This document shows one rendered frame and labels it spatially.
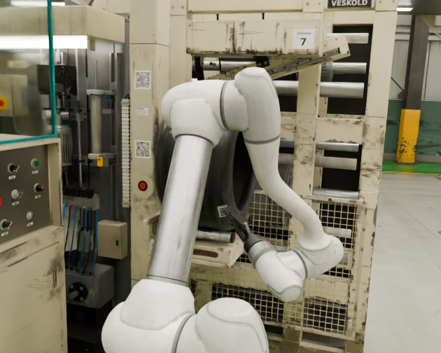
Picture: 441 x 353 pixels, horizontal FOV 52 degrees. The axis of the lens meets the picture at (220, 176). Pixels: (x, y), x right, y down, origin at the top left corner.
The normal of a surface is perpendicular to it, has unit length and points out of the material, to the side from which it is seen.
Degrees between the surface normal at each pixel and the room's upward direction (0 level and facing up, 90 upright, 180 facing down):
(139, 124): 90
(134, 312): 58
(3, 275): 90
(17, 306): 90
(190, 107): 66
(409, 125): 90
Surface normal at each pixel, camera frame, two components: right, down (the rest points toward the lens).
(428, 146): -0.10, 0.18
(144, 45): -0.31, 0.17
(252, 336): 0.64, -0.24
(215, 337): -0.31, -0.28
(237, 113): -0.20, 0.45
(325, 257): 0.40, 0.22
